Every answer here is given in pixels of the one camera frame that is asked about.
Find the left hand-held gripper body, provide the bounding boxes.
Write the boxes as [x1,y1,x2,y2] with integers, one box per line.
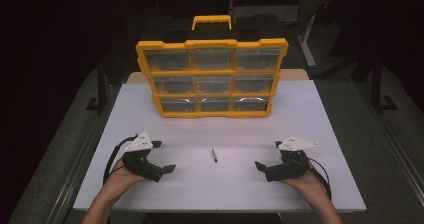
[121,131,165,184]

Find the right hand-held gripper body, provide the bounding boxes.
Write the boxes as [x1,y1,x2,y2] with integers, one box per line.
[264,135,321,183]

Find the clear plastic drawer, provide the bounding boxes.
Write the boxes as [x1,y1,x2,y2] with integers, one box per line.
[193,75,233,95]

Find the yellow drawer organizer case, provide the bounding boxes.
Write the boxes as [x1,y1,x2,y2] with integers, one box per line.
[134,14,290,119]

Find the person's left hand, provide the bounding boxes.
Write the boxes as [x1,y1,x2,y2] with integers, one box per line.
[104,158,148,202]

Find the person's right hand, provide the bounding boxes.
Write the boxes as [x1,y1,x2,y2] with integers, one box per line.
[279,159,330,209]

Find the black metal stand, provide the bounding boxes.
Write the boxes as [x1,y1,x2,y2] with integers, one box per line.
[370,53,399,115]
[85,58,113,115]

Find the set of clear drawers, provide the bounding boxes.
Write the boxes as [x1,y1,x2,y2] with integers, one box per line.
[144,48,283,113]

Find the white desk leg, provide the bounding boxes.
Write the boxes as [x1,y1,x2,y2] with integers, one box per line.
[297,13,318,68]

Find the light grey panel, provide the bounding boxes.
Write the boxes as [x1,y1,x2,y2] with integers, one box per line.
[232,5,299,22]

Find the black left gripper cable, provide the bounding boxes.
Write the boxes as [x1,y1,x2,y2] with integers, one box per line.
[102,134,139,185]

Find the aluminium rail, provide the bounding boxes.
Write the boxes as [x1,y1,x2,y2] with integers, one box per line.
[358,83,424,198]
[53,83,121,224]

